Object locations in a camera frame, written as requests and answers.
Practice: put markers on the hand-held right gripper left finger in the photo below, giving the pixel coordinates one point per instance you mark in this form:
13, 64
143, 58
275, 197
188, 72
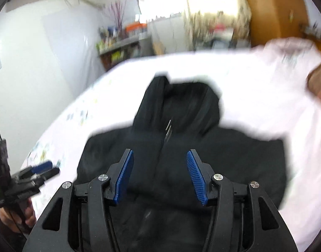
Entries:
125, 174

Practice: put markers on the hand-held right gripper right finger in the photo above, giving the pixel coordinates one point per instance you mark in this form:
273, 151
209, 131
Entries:
196, 174

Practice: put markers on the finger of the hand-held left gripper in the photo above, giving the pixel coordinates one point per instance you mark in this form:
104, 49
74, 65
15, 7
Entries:
43, 166
50, 173

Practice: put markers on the black hooded jacket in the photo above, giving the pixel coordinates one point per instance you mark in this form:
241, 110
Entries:
186, 115

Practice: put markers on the person's left forearm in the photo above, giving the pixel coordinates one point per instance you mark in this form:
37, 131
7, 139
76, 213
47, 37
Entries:
3, 241

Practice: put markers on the pile of clothes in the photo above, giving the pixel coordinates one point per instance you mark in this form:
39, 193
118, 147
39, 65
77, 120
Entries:
223, 35

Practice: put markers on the person's left hand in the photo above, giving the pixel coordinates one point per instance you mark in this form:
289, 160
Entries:
31, 214

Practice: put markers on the bed with floral pink sheet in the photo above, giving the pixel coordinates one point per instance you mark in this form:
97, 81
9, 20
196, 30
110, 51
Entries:
242, 84

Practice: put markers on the cluttered wooden shelf desk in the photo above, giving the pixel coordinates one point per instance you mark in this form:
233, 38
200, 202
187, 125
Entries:
118, 51

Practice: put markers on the row of bottles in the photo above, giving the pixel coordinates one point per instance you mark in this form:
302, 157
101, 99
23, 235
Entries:
109, 38

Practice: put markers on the pink folded quilt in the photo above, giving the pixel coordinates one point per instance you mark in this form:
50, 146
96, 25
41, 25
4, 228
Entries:
284, 60

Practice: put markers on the orange lid storage box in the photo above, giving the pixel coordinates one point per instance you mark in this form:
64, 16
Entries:
135, 28

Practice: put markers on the brown fleece blanket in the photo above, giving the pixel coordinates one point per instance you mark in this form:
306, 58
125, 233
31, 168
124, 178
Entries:
319, 81

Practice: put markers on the purple dried branches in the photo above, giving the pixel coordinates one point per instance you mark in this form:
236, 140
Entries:
118, 13

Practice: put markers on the heart print curtain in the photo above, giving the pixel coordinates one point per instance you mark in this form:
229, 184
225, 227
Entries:
215, 8

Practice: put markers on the window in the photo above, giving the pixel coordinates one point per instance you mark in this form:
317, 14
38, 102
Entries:
160, 2

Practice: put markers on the wooden wardrobe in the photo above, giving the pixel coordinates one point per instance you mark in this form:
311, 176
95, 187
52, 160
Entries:
273, 8

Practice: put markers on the wooden headboard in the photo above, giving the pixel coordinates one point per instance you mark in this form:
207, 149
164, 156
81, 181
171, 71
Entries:
314, 31

